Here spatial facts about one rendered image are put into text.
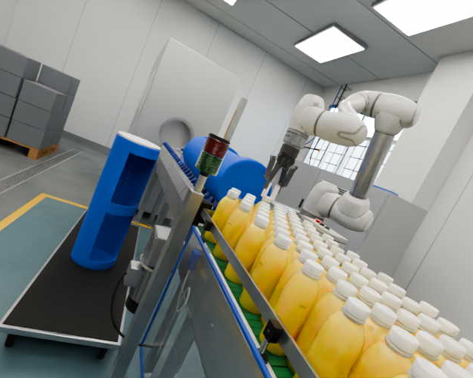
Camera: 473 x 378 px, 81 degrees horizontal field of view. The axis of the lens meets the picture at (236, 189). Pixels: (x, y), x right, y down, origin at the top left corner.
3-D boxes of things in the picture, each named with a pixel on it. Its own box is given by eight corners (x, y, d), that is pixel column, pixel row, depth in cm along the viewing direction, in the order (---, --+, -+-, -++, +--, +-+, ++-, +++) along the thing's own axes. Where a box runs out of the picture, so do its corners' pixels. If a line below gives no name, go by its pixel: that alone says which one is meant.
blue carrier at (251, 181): (210, 178, 216) (226, 145, 213) (256, 225, 138) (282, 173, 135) (176, 164, 204) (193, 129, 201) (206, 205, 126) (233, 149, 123)
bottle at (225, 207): (223, 241, 108) (242, 199, 105) (216, 246, 101) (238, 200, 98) (207, 233, 109) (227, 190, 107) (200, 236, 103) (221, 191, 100)
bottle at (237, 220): (222, 250, 99) (244, 204, 96) (235, 262, 94) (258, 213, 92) (208, 250, 93) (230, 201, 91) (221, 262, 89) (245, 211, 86)
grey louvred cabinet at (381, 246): (272, 244, 476) (310, 167, 457) (353, 340, 276) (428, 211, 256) (245, 235, 458) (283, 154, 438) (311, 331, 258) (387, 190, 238)
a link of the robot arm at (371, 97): (350, 88, 141) (376, 94, 133) (364, 85, 152) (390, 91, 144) (341, 113, 147) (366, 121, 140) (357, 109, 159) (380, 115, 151)
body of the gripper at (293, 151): (294, 148, 118) (285, 168, 119) (278, 140, 114) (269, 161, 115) (305, 151, 111) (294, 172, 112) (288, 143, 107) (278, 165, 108)
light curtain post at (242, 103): (178, 253, 292) (245, 100, 269) (179, 256, 287) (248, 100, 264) (173, 251, 289) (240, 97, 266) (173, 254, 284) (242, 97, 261)
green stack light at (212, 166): (212, 172, 79) (219, 157, 79) (219, 178, 74) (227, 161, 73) (192, 164, 77) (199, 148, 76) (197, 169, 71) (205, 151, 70)
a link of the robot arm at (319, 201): (306, 208, 188) (322, 179, 185) (331, 221, 178) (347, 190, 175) (297, 206, 175) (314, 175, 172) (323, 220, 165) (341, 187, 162)
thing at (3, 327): (135, 239, 278) (140, 226, 276) (109, 369, 138) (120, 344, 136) (79, 223, 260) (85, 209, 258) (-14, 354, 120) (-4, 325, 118)
